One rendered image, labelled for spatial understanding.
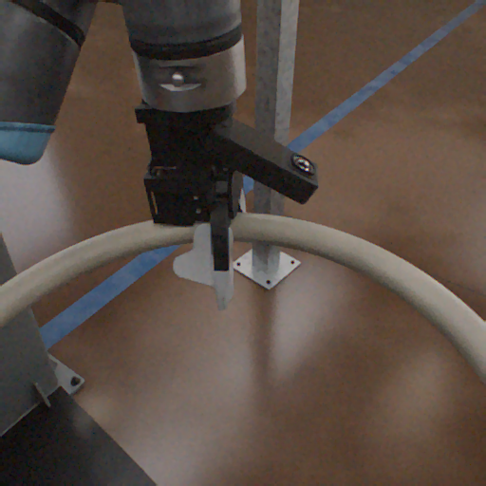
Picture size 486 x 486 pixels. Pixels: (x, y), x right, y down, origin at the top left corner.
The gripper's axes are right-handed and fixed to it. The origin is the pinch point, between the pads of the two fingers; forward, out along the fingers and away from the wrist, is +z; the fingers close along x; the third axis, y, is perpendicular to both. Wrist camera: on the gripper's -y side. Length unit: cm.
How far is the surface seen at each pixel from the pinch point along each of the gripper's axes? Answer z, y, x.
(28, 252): 88, 105, -99
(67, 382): 89, 65, -42
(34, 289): -6.9, 16.5, 11.2
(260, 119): 32, 8, -101
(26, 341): 64, 67, -37
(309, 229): -7.8, -8.0, 2.9
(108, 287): 90, 66, -84
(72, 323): 90, 73, -65
